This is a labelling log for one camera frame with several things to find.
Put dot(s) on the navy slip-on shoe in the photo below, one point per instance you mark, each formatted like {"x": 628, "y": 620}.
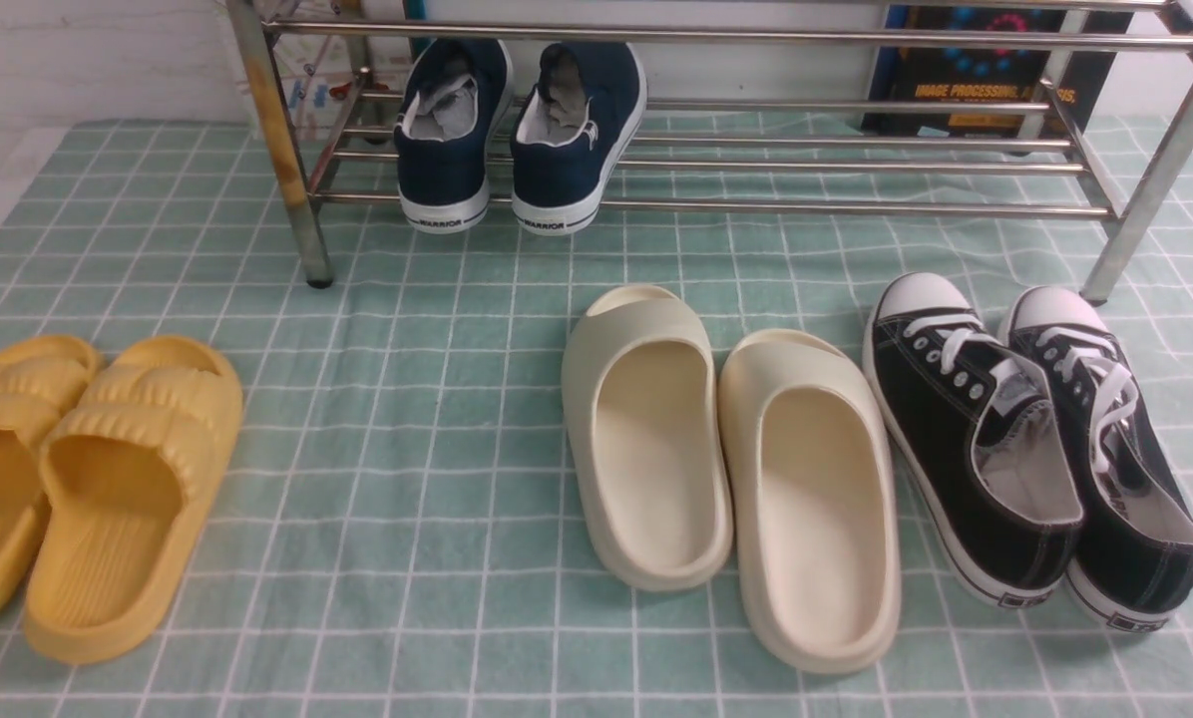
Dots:
{"x": 458, "y": 92}
{"x": 584, "y": 110}

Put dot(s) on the teal pole behind rack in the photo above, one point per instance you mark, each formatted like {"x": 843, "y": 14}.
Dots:
{"x": 416, "y": 10}

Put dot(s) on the metal shoe rack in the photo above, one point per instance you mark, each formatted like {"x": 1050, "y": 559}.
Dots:
{"x": 1113, "y": 27}

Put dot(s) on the left cream slide slipper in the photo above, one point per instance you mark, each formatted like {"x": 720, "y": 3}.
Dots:
{"x": 639, "y": 397}

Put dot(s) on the cream slide slipper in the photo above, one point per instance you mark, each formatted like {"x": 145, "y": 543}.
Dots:
{"x": 811, "y": 478}
{"x": 639, "y": 397}

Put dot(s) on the right cream slide slipper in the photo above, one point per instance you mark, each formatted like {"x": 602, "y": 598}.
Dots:
{"x": 811, "y": 478}

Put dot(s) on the left black canvas sneaker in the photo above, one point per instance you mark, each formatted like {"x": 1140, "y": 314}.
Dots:
{"x": 976, "y": 423}

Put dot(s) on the black canvas sneaker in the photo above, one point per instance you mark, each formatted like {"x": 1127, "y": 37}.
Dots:
{"x": 976, "y": 423}
{"x": 1132, "y": 566}

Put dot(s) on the colourful map poster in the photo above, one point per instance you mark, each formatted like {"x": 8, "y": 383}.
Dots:
{"x": 316, "y": 71}

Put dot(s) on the right yellow slide slipper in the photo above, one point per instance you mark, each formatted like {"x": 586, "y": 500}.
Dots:
{"x": 131, "y": 473}

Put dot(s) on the yellow slide slipper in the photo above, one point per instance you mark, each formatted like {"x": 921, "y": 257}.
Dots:
{"x": 131, "y": 473}
{"x": 41, "y": 380}

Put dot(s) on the dark image processing book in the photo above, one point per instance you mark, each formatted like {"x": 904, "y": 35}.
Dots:
{"x": 954, "y": 74}

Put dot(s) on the right black canvas sneaker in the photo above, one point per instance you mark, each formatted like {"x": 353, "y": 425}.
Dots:
{"x": 1132, "y": 566}

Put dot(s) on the left yellow slide slipper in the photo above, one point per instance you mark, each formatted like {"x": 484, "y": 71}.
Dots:
{"x": 41, "y": 380}

